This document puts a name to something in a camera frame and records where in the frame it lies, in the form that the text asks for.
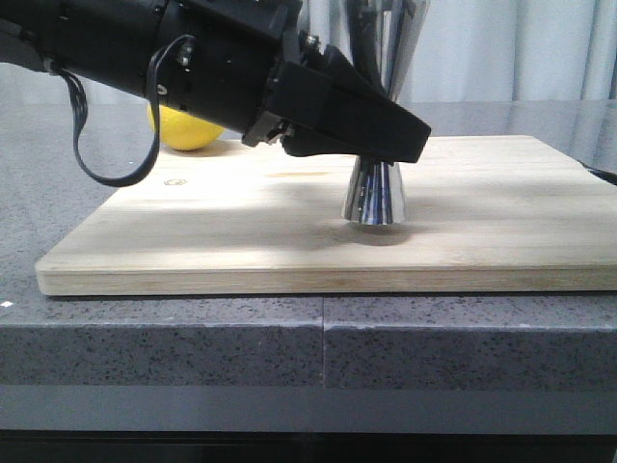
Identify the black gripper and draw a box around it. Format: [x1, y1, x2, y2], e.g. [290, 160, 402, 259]
[144, 1, 431, 163]

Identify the steel double cone jigger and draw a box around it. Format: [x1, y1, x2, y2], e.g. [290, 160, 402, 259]
[341, 1, 430, 226]

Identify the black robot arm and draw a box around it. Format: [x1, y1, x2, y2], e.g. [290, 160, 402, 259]
[1, 1, 430, 163]

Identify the yellow lemon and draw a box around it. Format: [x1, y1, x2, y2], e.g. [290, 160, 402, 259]
[159, 105, 225, 151]

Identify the light wooden cutting board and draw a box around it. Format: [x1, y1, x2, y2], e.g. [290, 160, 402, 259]
[36, 136, 616, 296]

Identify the black ribbon cable loop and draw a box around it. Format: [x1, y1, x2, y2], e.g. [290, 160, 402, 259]
[45, 34, 197, 188]

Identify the black metal board handle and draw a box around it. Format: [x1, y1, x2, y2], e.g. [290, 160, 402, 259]
[582, 163, 617, 185]

